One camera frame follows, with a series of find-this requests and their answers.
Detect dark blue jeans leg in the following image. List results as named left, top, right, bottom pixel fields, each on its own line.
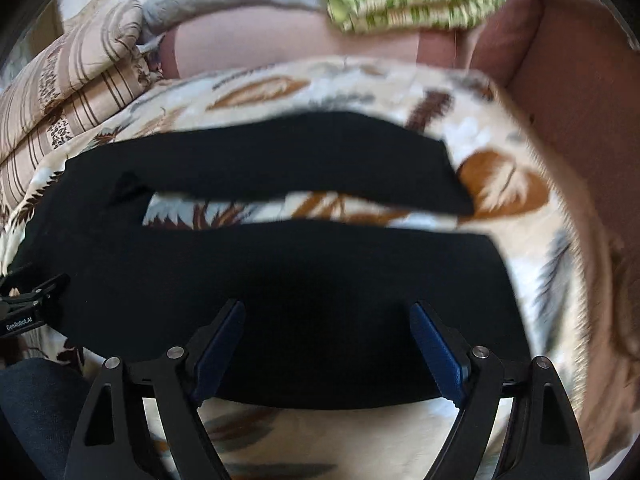
left=1, top=359, right=90, bottom=479

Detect leaf pattern fleece blanket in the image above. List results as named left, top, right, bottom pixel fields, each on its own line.
left=1, top=58, right=589, bottom=479

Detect pink brown sofa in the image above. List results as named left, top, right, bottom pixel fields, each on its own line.
left=160, top=0, right=639, bottom=465

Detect striped beige folded quilt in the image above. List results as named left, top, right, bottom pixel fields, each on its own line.
left=1, top=0, right=156, bottom=210

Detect black pants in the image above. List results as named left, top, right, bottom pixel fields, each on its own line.
left=11, top=112, right=529, bottom=410

